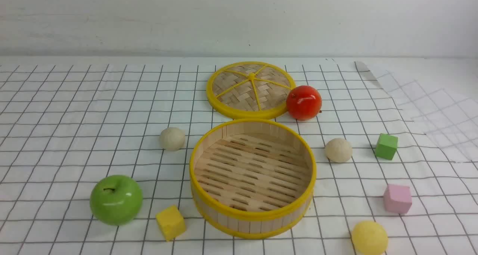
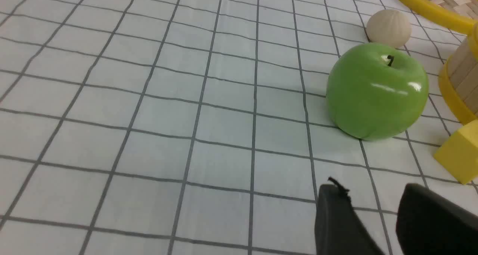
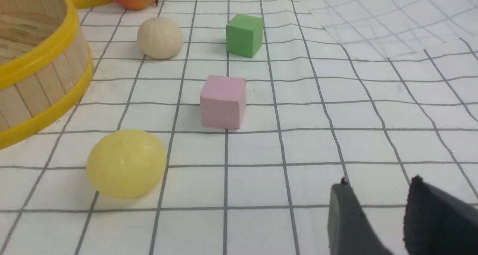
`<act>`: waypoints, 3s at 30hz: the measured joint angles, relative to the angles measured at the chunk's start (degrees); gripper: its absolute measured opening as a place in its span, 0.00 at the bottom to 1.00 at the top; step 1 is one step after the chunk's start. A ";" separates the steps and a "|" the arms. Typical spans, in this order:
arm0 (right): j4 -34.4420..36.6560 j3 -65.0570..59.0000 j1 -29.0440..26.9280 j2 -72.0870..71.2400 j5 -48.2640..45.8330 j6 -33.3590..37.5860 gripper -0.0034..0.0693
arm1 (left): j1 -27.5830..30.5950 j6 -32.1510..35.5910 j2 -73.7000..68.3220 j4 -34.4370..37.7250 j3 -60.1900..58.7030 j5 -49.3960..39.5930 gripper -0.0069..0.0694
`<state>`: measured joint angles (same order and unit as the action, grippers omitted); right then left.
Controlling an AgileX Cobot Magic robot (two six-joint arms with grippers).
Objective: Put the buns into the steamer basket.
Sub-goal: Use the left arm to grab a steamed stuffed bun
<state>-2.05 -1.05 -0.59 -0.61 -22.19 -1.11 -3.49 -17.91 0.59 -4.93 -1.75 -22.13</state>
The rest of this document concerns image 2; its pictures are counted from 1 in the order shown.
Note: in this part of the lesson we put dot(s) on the yellow bamboo steamer lid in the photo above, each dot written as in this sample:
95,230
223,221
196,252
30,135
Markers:
441,16

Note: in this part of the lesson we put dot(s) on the green apple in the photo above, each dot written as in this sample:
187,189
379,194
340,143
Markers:
376,92

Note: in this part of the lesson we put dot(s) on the white ribbed bun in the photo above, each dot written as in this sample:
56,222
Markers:
389,27

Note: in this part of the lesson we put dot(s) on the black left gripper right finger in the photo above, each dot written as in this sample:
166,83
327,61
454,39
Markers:
429,224

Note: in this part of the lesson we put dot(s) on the white grid tablecloth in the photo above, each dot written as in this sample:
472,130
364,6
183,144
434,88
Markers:
155,127

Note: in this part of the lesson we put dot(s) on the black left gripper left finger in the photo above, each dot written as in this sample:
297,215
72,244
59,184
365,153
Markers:
338,230

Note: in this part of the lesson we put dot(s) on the yellow cube block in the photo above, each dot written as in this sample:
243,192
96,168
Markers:
459,154

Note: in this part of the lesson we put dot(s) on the yellow bamboo steamer tray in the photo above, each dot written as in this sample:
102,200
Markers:
458,79

